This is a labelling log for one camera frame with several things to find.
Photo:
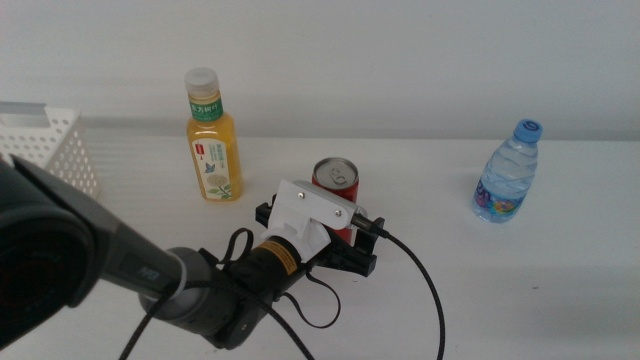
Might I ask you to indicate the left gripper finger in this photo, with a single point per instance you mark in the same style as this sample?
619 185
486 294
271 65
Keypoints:
371 244
265 212

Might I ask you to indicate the red cola can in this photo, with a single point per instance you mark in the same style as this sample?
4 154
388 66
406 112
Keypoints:
335 172

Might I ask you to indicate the yellow juice bottle green label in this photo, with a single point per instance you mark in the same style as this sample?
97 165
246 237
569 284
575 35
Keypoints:
215 145

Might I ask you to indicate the clear water bottle blue cap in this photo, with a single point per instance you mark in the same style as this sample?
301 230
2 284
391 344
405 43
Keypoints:
507 175

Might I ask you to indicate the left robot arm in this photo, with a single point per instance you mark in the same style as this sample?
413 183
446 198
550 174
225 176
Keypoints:
50 240

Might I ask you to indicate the white perforated plastic basket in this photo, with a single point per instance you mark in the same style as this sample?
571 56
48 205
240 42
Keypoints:
65 125

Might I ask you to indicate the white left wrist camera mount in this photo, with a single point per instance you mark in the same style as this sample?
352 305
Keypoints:
310 200

